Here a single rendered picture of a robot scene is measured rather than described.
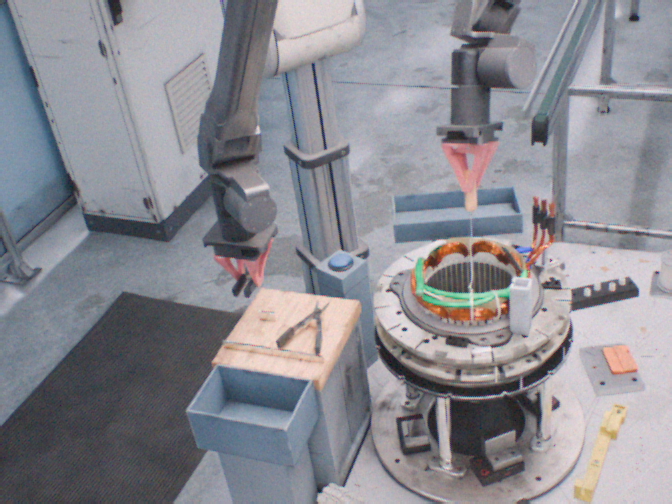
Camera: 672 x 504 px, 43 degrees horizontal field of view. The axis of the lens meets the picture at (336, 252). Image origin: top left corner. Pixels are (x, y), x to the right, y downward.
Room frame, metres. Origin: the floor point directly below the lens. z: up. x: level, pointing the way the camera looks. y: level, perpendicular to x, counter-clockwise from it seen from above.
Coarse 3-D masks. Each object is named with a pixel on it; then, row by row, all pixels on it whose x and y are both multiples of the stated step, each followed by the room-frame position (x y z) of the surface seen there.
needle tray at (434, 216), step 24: (432, 192) 1.47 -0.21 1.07; (456, 192) 1.46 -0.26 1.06; (480, 192) 1.45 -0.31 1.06; (504, 192) 1.45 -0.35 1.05; (408, 216) 1.45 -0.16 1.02; (432, 216) 1.44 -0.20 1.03; (456, 216) 1.43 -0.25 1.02; (480, 216) 1.42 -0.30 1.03; (504, 216) 1.35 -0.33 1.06; (408, 240) 1.37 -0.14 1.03; (432, 240) 1.38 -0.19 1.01
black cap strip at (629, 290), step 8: (616, 280) 1.42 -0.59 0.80; (632, 280) 1.42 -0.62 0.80; (576, 288) 1.42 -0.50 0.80; (584, 288) 1.41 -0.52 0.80; (592, 288) 1.41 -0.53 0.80; (600, 288) 1.41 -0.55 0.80; (608, 288) 1.40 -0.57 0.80; (616, 288) 1.40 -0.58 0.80; (624, 288) 1.39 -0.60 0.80; (632, 288) 1.39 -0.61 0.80; (576, 296) 1.39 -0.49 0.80; (584, 296) 1.39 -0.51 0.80; (592, 296) 1.38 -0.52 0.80; (600, 296) 1.38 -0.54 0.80; (608, 296) 1.38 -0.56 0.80; (616, 296) 1.38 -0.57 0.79; (624, 296) 1.38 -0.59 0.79; (632, 296) 1.38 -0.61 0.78; (576, 304) 1.37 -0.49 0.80; (584, 304) 1.37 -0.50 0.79; (592, 304) 1.37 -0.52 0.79; (600, 304) 1.38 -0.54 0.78
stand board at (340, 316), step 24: (288, 312) 1.15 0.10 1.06; (336, 312) 1.13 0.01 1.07; (360, 312) 1.15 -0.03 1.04; (240, 336) 1.11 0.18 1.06; (264, 336) 1.10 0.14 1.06; (312, 336) 1.08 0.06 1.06; (336, 336) 1.07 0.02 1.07; (216, 360) 1.06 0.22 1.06; (240, 360) 1.05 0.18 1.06; (264, 360) 1.04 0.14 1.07; (288, 360) 1.03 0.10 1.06; (336, 360) 1.04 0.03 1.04
